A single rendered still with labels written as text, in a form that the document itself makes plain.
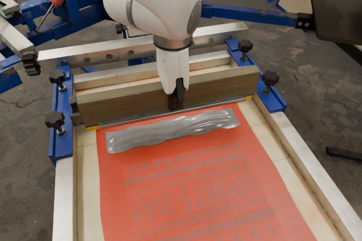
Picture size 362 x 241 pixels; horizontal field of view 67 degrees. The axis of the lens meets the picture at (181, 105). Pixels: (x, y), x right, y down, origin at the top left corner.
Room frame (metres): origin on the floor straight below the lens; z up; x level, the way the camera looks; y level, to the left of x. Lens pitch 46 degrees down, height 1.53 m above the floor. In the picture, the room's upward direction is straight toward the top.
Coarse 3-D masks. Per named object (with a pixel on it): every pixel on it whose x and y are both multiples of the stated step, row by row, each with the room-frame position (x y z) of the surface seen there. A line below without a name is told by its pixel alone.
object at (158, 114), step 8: (240, 96) 0.47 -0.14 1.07; (200, 104) 0.44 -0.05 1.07; (208, 104) 0.44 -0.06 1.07; (216, 104) 0.44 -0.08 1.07; (224, 104) 0.45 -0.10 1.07; (152, 112) 0.42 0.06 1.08; (160, 112) 0.42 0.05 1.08; (168, 112) 0.42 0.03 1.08; (176, 112) 0.42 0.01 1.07; (184, 112) 0.42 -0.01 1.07; (112, 120) 0.39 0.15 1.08; (120, 120) 0.39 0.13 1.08; (128, 120) 0.39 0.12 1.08; (136, 120) 0.39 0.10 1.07; (144, 120) 0.40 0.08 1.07; (104, 128) 0.37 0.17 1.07
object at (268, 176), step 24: (240, 120) 0.49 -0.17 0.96; (192, 144) 0.41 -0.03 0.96; (240, 144) 0.41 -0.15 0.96; (264, 168) 0.34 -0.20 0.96; (264, 192) 0.28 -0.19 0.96; (288, 192) 0.28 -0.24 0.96; (288, 216) 0.23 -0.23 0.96; (264, 240) 0.18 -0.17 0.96; (288, 240) 0.18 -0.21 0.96; (312, 240) 0.18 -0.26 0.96
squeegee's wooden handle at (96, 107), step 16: (192, 80) 0.45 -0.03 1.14; (208, 80) 0.45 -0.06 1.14; (224, 80) 0.46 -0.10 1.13; (240, 80) 0.47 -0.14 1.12; (256, 80) 0.48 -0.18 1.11; (80, 96) 0.40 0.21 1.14; (96, 96) 0.40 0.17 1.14; (112, 96) 0.40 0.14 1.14; (128, 96) 0.41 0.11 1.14; (144, 96) 0.41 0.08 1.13; (160, 96) 0.42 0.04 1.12; (192, 96) 0.44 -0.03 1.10; (208, 96) 0.45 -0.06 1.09; (224, 96) 0.46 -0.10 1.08; (80, 112) 0.38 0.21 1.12; (96, 112) 0.39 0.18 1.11; (112, 112) 0.39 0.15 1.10; (128, 112) 0.40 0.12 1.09; (144, 112) 0.41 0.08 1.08
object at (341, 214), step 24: (96, 72) 0.66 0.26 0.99; (120, 72) 0.66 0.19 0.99; (144, 72) 0.67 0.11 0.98; (288, 120) 0.46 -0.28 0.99; (288, 144) 0.39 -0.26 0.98; (72, 168) 0.32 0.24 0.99; (312, 168) 0.32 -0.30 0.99; (72, 192) 0.26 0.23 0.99; (312, 192) 0.28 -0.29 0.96; (336, 192) 0.26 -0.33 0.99; (72, 216) 0.21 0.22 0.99; (336, 216) 0.22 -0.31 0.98; (72, 240) 0.17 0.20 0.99; (360, 240) 0.17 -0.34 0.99
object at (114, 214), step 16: (112, 128) 0.47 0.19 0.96; (96, 144) 0.41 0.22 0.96; (160, 144) 0.41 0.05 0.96; (176, 144) 0.41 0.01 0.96; (112, 160) 0.37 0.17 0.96; (128, 160) 0.37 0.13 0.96; (144, 160) 0.37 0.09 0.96; (112, 176) 0.32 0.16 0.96; (112, 192) 0.28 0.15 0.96; (112, 208) 0.25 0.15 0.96; (112, 224) 0.21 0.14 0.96; (128, 224) 0.21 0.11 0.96; (112, 240) 0.18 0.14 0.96; (128, 240) 0.18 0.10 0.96
